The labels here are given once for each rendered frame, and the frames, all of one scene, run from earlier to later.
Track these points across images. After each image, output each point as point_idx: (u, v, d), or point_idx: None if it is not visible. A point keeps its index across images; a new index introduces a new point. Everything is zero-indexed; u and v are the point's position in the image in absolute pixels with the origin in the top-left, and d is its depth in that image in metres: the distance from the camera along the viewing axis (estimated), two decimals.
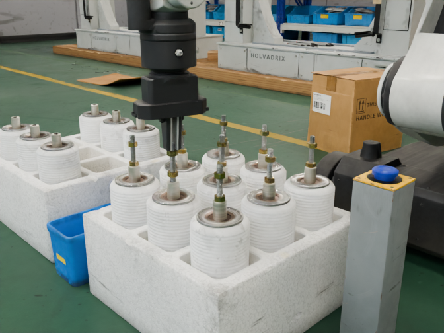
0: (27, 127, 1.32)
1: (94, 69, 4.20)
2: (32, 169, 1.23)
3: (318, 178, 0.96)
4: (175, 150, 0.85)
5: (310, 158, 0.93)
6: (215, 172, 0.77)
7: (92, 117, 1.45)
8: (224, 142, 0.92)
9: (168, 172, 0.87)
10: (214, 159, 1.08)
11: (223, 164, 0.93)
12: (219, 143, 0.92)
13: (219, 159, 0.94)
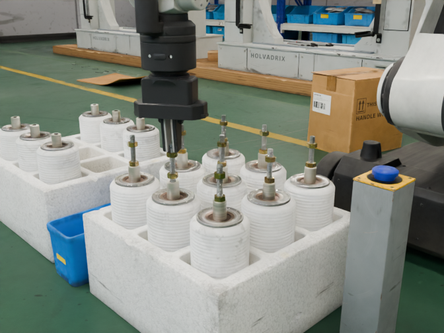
0: (27, 127, 1.32)
1: (94, 69, 4.20)
2: (32, 169, 1.23)
3: (318, 178, 0.96)
4: (166, 153, 0.85)
5: (310, 158, 0.93)
6: (215, 172, 0.77)
7: (92, 117, 1.45)
8: (224, 142, 0.92)
9: (171, 177, 0.85)
10: (214, 159, 1.08)
11: (223, 164, 0.93)
12: (219, 143, 0.92)
13: (219, 159, 0.94)
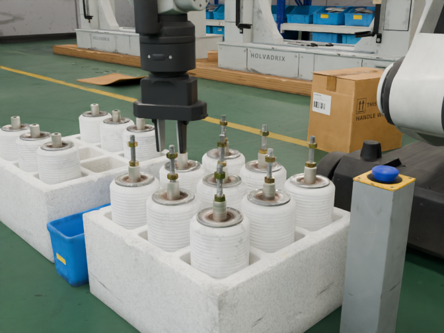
0: (27, 127, 1.32)
1: (94, 69, 4.20)
2: (32, 169, 1.23)
3: (318, 178, 0.96)
4: (175, 153, 0.86)
5: (310, 158, 0.93)
6: (215, 172, 0.77)
7: (92, 117, 1.45)
8: (224, 142, 0.92)
9: (169, 175, 0.87)
10: (214, 159, 1.08)
11: (223, 164, 0.93)
12: (219, 143, 0.92)
13: (219, 159, 0.94)
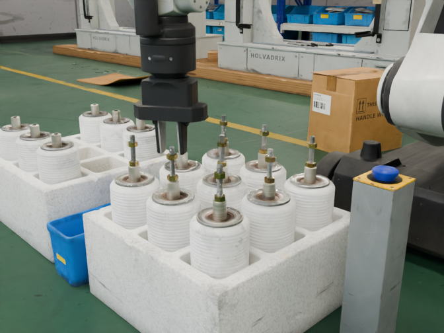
0: (27, 127, 1.32)
1: (94, 69, 4.20)
2: (32, 169, 1.23)
3: (318, 178, 0.96)
4: (172, 157, 0.84)
5: (310, 158, 0.93)
6: (215, 172, 0.77)
7: (92, 117, 1.45)
8: (224, 142, 0.92)
9: (178, 177, 0.86)
10: (214, 159, 1.08)
11: (223, 164, 0.93)
12: (219, 143, 0.92)
13: (219, 159, 0.94)
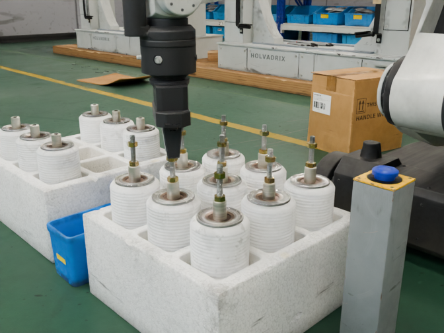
0: (27, 127, 1.32)
1: (94, 69, 4.20)
2: (32, 169, 1.23)
3: (318, 178, 0.96)
4: (172, 158, 0.84)
5: (310, 158, 0.93)
6: (215, 172, 0.77)
7: (92, 117, 1.45)
8: (224, 142, 0.92)
9: (178, 179, 0.86)
10: (214, 159, 1.08)
11: (223, 164, 0.93)
12: (219, 143, 0.92)
13: (219, 159, 0.94)
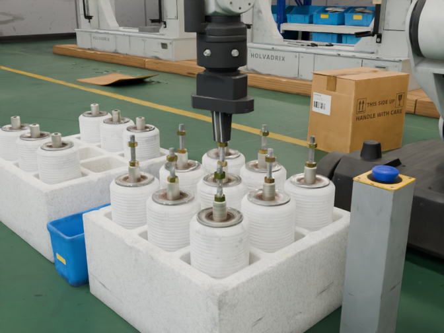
0: (27, 127, 1.32)
1: (94, 69, 4.20)
2: (32, 169, 1.23)
3: (318, 178, 0.96)
4: (172, 158, 0.84)
5: (310, 158, 0.93)
6: (215, 172, 0.77)
7: (92, 117, 1.45)
8: (220, 141, 0.93)
9: (178, 179, 0.86)
10: (214, 159, 1.08)
11: (222, 161, 0.95)
12: (226, 141, 0.93)
13: (224, 160, 0.94)
